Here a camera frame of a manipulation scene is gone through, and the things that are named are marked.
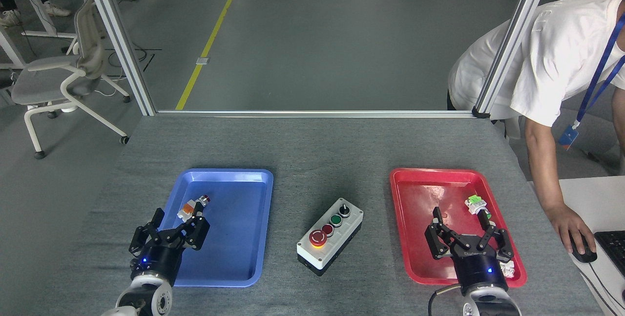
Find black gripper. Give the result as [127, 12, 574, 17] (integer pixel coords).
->
[129, 202, 211, 286]
[425, 207, 515, 296]

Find black computer mouse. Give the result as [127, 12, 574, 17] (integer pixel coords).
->
[570, 244, 598, 263]

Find grey four-button control box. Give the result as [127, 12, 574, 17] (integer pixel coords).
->
[296, 198, 364, 277]

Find person's right hand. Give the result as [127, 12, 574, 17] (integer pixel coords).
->
[544, 204, 597, 255]

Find red plastic tray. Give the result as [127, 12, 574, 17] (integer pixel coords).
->
[390, 168, 527, 288]

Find blue plastic tray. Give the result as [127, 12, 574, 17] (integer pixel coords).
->
[140, 169, 274, 288]

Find black keyboard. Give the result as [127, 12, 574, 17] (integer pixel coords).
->
[593, 231, 625, 277]

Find white desk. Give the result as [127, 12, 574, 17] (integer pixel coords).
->
[526, 175, 625, 316]

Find white mesh office chair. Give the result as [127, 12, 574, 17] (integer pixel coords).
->
[11, 0, 132, 160]

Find person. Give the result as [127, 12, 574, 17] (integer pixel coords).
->
[447, 0, 625, 256]
[0, 0, 72, 27]

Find red push button switch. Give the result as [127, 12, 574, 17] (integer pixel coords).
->
[177, 195, 211, 225]

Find green push button switch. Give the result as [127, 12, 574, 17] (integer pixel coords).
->
[464, 194, 492, 221]

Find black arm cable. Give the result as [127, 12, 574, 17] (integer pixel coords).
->
[428, 284, 462, 316]

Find black mouse cable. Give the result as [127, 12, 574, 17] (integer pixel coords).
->
[579, 260, 625, 314]

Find blue lanyard badge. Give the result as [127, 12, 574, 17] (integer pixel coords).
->
[558, 12, 625, 151]

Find black floor cable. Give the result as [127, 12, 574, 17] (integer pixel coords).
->
[105, 47, 163, 73]

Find silver frame rail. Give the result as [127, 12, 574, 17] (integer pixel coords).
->
[155, 109, 477, 119]

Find silver frame post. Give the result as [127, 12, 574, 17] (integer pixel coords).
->
[80, 0, 157, 116]
[475, 0, 557, 115]

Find white desk frame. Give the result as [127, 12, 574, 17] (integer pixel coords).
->
[0, 0, 81, 70]

